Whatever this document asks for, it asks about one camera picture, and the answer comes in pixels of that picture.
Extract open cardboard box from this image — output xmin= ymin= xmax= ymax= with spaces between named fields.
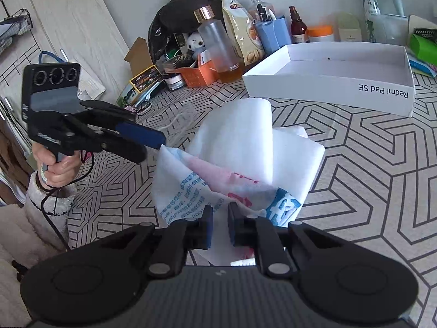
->
xmin=116 ymin=65 xmax=165 ymax=109

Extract white tote bag blue handles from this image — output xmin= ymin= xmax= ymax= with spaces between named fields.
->
xmin=37 ymin=51 xmax=107 ymax=102

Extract pale green container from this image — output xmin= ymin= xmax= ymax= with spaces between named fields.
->
xmin=336 ymin=12 xmax=363 ymax=43

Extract black cable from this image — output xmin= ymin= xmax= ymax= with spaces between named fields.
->
xmin=40 ymin=150 xmax=95 ymax=251

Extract black wire basket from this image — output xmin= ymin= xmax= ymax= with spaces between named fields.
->
xmin=0 ymin=8 xmax=34 ymax=54

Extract beige snack bag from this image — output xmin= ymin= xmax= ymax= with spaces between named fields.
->
xmin=208 ymin=0 xmax=266 ymax=68

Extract white jar with orange lid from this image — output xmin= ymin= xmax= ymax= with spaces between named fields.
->
xmin=307 ymin=25 xmax=335 ymax=43

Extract frosted bottle with gold cap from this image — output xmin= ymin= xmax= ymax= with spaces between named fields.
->
xmin=193 ymin=5 xmax=245 ymax=84

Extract white plastic shopping bag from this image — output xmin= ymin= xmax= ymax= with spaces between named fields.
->
xmin=151 ymin=97 xmax=326 ymax=268

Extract black trash bag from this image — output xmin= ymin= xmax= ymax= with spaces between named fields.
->
xmin=148 ymin=0 xmax=233 ymax=66

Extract blue printed packet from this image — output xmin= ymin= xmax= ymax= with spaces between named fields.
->
xmin=406 ymin=54 xmax=437 ymax=78

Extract panda plush toy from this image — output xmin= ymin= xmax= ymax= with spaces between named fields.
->
xmin=186 ymin=31 xmax=206 ymax=54

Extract clear plastic bottle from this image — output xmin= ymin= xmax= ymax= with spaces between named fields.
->
xmin=248 ymin=0 xmax=276 ymax=22

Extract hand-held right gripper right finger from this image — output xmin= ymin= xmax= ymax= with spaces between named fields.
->
xmin=227 ymin=201 xmax=342 ymax=279

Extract round white tin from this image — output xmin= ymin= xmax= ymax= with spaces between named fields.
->
xmin=165 ymin=73 xmax=187 ymax=92

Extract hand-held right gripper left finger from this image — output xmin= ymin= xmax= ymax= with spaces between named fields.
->
xmin=113 ymin=205 xmax=214 ymax=280

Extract brown cardboard box flap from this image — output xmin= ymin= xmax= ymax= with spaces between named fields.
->
xmin=124 ymin=36 xmax=155 ymax=76

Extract white wooden cabinet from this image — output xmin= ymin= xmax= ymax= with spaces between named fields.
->
xmin=0 ymin=0 xmax=134 ymax=117

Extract geometric patterned tablecloth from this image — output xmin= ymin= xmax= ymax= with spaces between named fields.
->
xmin=65 ymin=70 xmax=437 ymax=328

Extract blue pen holder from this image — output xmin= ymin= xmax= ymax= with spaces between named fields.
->
xmin=254 ymin=15 xmax=293 ymax=56

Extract teal spray bottle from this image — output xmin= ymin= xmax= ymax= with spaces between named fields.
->
xmin=354 ymin=0 xmax=382 ymax=43

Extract person's left forearm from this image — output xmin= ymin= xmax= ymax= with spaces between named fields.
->
xmin=23 ymin=170 xmax=78 ymax=251

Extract clear plastic film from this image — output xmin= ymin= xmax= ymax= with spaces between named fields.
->
xmin=163 ymin=104 xmax=203 ymax=134

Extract brown spray bottle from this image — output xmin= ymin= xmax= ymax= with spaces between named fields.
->
xmin=288 ymin=5 xmax=308 ymax=45

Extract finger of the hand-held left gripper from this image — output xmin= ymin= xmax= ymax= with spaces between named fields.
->
xmin=80 ymin=99 xmax=167 ymax=150
xmin=98 ymin=133 xmax=148 ymax=165

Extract person's left hand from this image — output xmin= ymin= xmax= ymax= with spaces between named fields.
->
xmin=32 ymin=141 xmax=81 ymax=189

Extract white fleece clothing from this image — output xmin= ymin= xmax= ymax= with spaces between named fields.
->
xmin=0 ymin=204 xmax=70 ymax=328

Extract green cardboard box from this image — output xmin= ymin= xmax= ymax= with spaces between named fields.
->
xmin=408 ymin=28 xmax=437 ymax=66

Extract white cardboard box lid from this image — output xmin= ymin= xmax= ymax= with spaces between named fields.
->
xmin=241 ymin=42 xmax=416 ymax=119

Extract orange cardboard box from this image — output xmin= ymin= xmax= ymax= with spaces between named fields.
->
xmin=179 ymin=64 xmax=220 ymax=89

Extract hair brush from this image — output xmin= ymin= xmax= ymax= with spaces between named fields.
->
xmin=163 ymin=52 xmax=197 ymax=70

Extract clear plastic container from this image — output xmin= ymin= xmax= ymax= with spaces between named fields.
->
xmin=370 ymin=13 xmax=411 ymax=46

